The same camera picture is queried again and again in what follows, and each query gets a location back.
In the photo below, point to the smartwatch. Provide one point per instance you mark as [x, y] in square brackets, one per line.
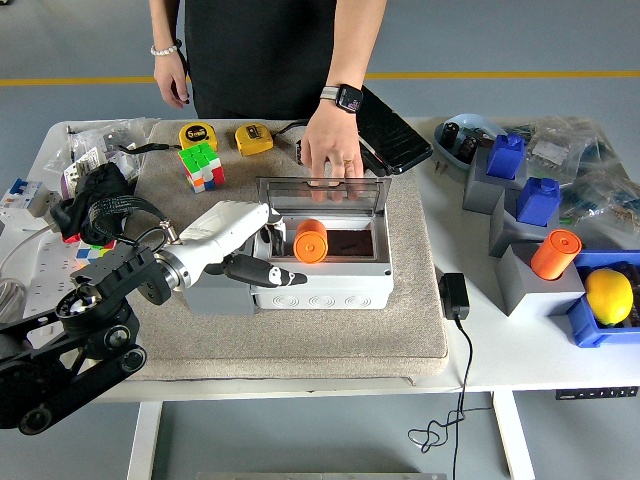
[347, 96]

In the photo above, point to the black power adapter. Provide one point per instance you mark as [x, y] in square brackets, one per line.
[454, 295]

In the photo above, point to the small metal piece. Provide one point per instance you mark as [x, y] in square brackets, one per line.
[440, 167]

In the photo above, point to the white circuit breaker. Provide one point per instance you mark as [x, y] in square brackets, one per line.
[27, 197]

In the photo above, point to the person's right forearm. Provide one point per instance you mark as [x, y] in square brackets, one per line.
[166, 22]

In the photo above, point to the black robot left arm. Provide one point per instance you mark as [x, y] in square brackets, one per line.
[115, 280]

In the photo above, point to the grey-brown mat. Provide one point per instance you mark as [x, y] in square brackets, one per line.
[300, 340]

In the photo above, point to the white table leg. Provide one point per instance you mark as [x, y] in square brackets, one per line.
[515, 440]
[145, 440]

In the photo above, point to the black cloth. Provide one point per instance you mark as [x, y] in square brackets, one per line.
[102, 182]

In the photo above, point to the black table control panel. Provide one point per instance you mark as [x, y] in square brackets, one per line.
[595, 393]

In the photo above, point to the light blue dish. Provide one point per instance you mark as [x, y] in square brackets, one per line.
[450, 152]

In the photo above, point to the white junction box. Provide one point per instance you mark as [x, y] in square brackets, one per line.
[325, 295]

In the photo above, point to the clear bags of parts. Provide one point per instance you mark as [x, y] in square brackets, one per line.
[90, 145]

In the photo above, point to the small black capacitor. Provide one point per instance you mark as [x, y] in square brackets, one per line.
[298, 152]

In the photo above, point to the white power strip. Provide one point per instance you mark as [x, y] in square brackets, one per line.
[45, 250]

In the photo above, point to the blue plastic block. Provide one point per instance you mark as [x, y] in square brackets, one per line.
[537, 202]
[505, 157]

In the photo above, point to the clear bags of components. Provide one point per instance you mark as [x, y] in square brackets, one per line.
[600, 190]

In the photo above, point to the person's torso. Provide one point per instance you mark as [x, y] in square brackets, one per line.
[260, 50]

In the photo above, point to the yellow tape measure round label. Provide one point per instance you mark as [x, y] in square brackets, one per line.
[197, 134]

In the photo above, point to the black glossy case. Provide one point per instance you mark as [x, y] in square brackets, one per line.
[395, 135]

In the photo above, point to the person's right hand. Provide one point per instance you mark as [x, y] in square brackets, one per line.
[171, 75]

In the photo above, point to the grey holder block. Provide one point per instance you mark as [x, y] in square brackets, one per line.
[525, 295]
[502, 230]
[220, 302]
[480, 192]

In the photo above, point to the person's left hand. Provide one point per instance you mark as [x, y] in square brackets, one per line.
[330, 140]

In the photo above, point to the orange cylinder battery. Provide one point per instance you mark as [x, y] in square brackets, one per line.
[310, 245]
[555, 255]

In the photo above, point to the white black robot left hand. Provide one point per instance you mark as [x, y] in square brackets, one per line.
[225, 230]

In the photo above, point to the blue plastic bin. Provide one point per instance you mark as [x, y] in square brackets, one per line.
[585, 325]

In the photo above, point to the person's left forearm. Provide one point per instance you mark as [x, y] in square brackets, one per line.
[356, 45]

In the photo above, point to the rubik's cube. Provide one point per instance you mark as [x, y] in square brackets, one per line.
[92, 252]
[200, 160]

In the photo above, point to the yellow lemon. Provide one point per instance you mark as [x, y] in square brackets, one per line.
[610, 297]

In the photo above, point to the transparent junction box lid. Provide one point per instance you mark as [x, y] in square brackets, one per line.
[290, 192]

